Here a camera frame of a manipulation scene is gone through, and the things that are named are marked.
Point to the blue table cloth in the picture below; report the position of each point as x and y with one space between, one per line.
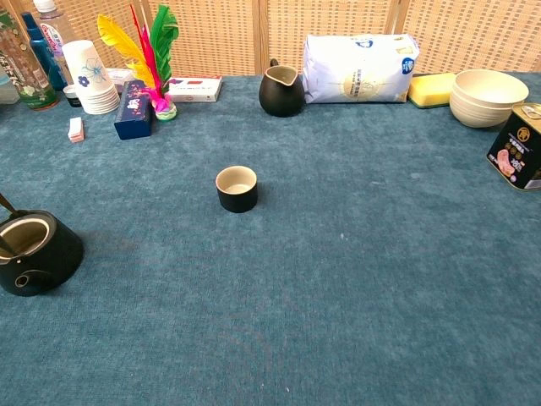
296 262

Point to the white plastic bag package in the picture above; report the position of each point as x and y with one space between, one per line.
359 72

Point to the dark blue rectangular box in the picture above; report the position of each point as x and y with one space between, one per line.
134 111

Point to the woven rattan screen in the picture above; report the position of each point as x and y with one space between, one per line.
338 29

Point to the yellow green sponge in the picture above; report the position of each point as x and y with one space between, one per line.
429 91

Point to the black ceramic teapot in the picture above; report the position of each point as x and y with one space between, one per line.
50 254

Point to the black ceramic teacup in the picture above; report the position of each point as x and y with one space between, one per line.
237 195

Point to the small pink white eraser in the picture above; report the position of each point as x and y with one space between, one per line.
76 129

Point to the green tea bottle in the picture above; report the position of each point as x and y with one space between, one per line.
23 67

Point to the black luncheon meat can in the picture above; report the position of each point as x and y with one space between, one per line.
517 148

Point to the black ceramic pitcher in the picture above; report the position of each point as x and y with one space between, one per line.
281 95

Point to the stacked white paper cups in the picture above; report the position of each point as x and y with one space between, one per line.
94 80

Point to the blue plastic bottle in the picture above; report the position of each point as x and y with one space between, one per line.
42 53

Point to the small black white jar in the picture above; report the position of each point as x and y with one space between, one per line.
72 96

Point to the colourful feather shuttlecock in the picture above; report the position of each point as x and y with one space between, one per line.
148 59

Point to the stacked cream bowls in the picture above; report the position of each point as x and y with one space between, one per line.
486 99

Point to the white red flat box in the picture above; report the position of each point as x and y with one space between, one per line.
195 89

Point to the clear bottle red label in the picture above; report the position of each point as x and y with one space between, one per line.
53 29

